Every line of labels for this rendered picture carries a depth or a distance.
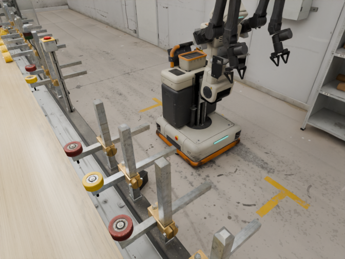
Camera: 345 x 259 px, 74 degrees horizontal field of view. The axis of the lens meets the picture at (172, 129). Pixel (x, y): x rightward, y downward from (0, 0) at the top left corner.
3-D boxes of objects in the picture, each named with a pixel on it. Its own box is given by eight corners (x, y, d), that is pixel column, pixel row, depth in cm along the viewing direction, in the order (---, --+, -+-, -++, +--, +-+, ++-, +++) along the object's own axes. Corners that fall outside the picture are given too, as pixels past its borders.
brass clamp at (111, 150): (108, 140, 126) (106, 132, 123) (118, 153, 117) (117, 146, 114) (96, 145, 123) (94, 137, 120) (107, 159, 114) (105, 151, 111)
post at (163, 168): (168, 238, 97) (163, 153, 69) (172, 244, 95) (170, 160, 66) (160, 243, 96) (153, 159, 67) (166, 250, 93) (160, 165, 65)
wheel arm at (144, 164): (172, 150, 119) (172, 144, 116) (176, 153, 116) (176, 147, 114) (90, 192, 98) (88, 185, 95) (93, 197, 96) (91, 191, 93)
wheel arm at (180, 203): (206, 185, 104) (206, 179, 102) (211, 190, 102) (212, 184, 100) (118, 243, 84) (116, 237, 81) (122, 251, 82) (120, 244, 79)
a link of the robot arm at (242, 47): (232, 35, 141) (222, 38, 137) (247, 31, 132) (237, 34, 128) (235, 55, 145) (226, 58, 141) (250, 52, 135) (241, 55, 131)
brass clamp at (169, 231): (159, 207, 96) (158, 200, 93) (179, 232, 87) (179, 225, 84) (147, 216, 93) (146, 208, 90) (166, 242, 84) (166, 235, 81)
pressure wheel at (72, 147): (81, 169, 111) (75, 152, 105) (66, 167, 113) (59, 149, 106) (89, 158, 118) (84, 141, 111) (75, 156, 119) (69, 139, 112)
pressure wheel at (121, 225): (126, 257, 78) (120, 240, 72) (109, 245, 82) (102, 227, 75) (140, 238, 84) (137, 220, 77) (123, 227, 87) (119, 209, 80)
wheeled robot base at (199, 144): (154, 135, 256) (153, 116, 241) (197, 116, 285) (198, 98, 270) (194, 171, 212) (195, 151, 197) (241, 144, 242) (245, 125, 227)
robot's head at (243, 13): (206, 14, 160) (218, -2, 147) (227, 11, 170) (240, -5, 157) (215, 32, 159) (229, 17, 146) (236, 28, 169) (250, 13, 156)
